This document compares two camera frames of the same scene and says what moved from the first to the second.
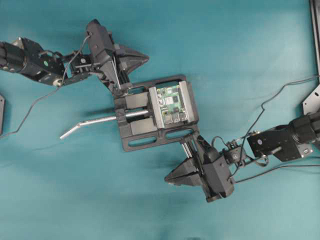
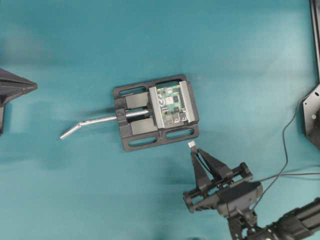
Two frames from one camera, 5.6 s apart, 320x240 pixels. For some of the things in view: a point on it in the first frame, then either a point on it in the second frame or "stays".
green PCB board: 171,104 stays
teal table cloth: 251,61 stays
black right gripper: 216,176 to 233,193
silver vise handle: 136,114 stays
